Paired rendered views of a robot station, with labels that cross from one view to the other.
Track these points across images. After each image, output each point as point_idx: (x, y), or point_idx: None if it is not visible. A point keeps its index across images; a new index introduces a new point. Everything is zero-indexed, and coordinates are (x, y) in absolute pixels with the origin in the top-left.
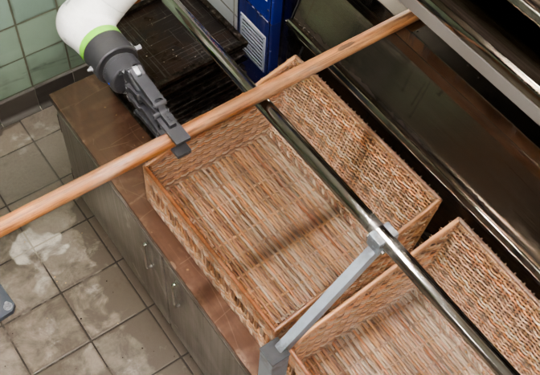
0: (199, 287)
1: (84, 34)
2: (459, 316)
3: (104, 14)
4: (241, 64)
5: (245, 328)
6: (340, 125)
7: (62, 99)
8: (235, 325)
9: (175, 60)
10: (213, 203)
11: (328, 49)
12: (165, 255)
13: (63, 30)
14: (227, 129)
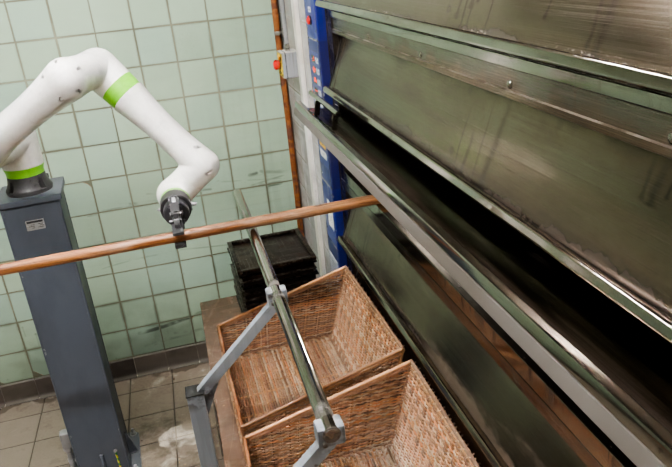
0: (225, 417)
1: (164, 191)
2: (291, 330)
3: (181, 183)
4: (315, 278)
5: (241, 448)
6: (361, 310)
7: (206, 305)
8: (235, 444)
9: None
10: (266, 369)
11: (355, 250)
12: (214, 395)
13: (157, 193)
14: None
